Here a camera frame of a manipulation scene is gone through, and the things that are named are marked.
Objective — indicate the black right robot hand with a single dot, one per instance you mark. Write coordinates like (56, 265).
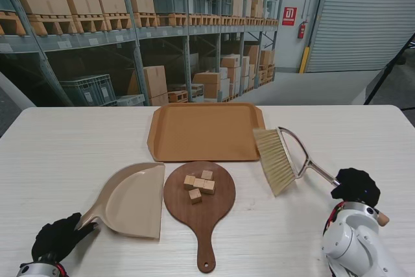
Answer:
(356, 186)

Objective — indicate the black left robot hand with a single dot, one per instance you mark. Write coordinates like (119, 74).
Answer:
(55, 239)

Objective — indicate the beige plastic dustpan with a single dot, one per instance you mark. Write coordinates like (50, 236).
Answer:
(136, 199)

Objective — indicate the small wooden cube block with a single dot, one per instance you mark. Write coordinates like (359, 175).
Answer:
(208, 187)
(206, 174)
(189, 182)
(198, 183)
(195, 196)

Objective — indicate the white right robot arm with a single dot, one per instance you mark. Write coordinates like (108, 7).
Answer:
(353, 244)

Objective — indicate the dark round wooden cutting board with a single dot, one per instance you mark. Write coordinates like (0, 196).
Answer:
(201, 222)

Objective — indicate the black tripod stand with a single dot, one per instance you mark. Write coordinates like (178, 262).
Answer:
(388, 67)

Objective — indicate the yellow bollard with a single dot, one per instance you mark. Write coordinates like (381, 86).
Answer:
(304, 59)

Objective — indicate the grey plastic crate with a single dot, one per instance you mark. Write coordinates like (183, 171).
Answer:
(203, 4)
(223, 4)
(168, 1)
(87, 90)

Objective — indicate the orange-brown serving tray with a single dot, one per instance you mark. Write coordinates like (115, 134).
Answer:
(207, 127)

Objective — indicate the red fire extinguisher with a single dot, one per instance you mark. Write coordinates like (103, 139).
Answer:
(301, 30)

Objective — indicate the grey roller shutter door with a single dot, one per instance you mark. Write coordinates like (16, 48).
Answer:
(363, 14)

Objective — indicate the grey metal shelving rack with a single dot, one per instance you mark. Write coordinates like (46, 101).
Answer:
(187, 56)

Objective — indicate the orange wooden pallet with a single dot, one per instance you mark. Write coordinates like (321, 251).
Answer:
(173, 16)
(48, 17)

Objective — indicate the red wall sign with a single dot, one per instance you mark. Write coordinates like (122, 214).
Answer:
(289, 16)

